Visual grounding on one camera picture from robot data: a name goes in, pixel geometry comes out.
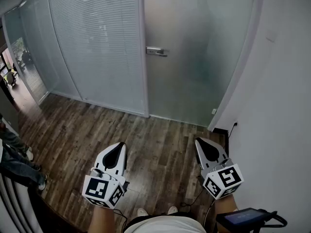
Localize black looped cable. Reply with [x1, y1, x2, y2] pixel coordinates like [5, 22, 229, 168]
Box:
[263, 211, 289, 229]

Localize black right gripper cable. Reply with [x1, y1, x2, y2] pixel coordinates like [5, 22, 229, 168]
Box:
[181, 187, 216, 218]

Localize metal door handle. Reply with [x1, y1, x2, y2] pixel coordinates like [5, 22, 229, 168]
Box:
[145, 46, 169, 58]

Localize person's white shirt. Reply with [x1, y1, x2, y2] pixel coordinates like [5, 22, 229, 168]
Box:
[125, 215, 207, 233]

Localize grey armchair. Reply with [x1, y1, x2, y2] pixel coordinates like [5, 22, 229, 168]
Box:
[6, 70, 17, 87]

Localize black power cable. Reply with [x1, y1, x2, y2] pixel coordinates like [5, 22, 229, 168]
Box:
[227, 124, 238, 142]

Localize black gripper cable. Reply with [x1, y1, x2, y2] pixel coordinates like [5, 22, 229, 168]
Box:
[181, 187, 216, 218]
[112, 209, 129, 228]

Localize glass partition with blinds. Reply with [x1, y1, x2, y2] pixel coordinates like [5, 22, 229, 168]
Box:
[47, 0, 146, 115]

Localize frosted glass door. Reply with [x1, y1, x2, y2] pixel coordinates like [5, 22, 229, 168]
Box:
[143, 0, 258, 128]

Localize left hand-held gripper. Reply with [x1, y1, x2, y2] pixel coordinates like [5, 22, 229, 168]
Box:
[82, 142, 130, 210]

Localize person's black shorts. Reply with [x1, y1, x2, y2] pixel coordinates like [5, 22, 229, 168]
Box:
[121, 210, 199, 233]

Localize black handheld screen device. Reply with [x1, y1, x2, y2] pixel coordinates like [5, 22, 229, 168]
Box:
[215, 207, 272, 228]

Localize person's left forearm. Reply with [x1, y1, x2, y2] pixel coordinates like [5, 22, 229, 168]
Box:
[87, 205, 115, 233]

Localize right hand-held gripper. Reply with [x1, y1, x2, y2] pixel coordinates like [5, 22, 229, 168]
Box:
[194, 137, 244, 200]

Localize frosted glass partition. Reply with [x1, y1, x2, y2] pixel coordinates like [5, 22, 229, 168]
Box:
[1, 0, 60, 105]

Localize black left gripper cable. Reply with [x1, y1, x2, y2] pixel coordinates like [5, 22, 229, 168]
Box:
[112, 209, 129, 228]

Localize white partition end post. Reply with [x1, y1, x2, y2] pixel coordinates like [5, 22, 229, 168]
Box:
[138, 0, 151, 118]

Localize person's right forearm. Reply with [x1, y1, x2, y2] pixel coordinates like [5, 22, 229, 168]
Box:
[214, 193, 240, 218]

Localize white slatted railing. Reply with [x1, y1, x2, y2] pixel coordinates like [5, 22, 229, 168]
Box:
[0, 173, 46, 233]

